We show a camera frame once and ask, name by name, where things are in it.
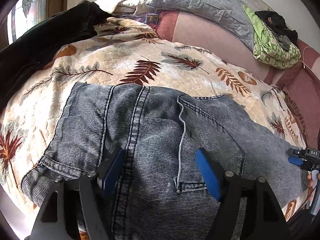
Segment grey washed denim pants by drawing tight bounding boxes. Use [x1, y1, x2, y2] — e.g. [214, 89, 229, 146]
[22, 83, 305, 239]

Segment person's right hand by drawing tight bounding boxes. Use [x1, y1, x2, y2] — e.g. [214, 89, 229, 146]
[306, 173, 314, 201]

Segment green white patterned quilt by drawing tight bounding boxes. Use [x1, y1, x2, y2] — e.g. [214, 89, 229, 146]
[242, 5, 301, 69]

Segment black clothes on green quilt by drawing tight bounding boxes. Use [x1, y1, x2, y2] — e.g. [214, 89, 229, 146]
[255, 11, 298, 51]

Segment cream leaf pattern fleece blanket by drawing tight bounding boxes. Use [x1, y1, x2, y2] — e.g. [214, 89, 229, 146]
[1, 18, 306, 217]

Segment black garment pile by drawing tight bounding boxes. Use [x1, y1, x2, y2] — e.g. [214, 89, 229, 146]
[0, 1, 112, 110]

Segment purple printed packet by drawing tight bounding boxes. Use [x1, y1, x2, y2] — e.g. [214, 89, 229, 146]
[119, 13, 159, 29]

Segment grey quilted blanket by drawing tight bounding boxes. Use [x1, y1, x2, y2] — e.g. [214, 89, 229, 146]
[146, 0, 254, 50]

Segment cream pillow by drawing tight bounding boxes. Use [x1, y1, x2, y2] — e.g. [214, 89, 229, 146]
[95, 0, 148, 15]

